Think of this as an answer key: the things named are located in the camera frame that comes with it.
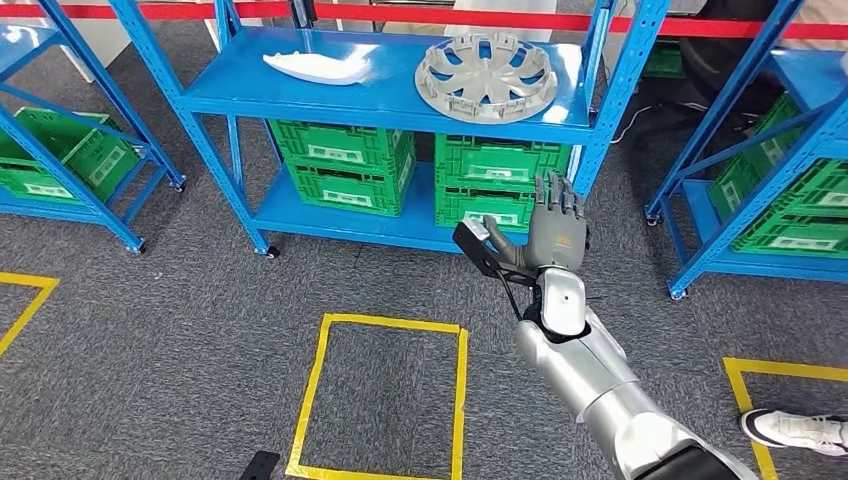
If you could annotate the blue metal shelf rack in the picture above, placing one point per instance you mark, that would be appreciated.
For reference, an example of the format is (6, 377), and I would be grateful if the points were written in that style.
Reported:
(748, 268)
(371, 99)
(40, 206)

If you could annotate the red barrier belt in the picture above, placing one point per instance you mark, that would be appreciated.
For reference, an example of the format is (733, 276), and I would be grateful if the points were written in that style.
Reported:
(424, 14)

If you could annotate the black chair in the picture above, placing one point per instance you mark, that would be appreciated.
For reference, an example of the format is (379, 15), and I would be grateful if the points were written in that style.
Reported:
(722, 69)

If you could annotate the black barrier post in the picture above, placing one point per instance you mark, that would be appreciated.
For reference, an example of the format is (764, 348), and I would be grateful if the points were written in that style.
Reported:
(303, 12)

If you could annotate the white plastic car part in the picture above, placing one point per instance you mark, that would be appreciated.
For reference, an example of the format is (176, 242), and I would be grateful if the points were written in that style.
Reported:
(318, 69)

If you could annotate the green plastic crate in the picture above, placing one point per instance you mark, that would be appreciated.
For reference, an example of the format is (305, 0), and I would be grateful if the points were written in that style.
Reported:
(828, 185)
(53, 136)
(788, 235)
(338, 142)
(490, 159)
(666, 61)
(477, 202)
(735, 189)
(351, 192)

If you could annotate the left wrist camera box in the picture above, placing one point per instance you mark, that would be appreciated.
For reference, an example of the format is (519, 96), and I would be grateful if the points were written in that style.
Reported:
(260, 465)

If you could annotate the yellow floor tape square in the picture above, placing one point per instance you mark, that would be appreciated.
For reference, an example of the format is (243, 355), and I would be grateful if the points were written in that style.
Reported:
(775, 366)
(391, 323)
(26, 279)

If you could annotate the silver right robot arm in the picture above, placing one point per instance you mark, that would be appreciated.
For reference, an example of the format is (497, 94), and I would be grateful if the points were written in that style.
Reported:
(596, 391)

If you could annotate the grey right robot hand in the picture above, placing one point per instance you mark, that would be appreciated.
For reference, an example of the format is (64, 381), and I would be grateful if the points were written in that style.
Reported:
(556, 242)

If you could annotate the person's white shoe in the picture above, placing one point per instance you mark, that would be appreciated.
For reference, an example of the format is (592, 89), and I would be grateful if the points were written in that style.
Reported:
(795, 432)

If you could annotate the grey wheel hubcap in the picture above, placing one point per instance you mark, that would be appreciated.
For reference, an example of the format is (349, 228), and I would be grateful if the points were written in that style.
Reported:
(487, 79)

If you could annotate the white desk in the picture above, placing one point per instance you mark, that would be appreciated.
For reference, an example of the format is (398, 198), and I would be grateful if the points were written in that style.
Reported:
(109, 33)

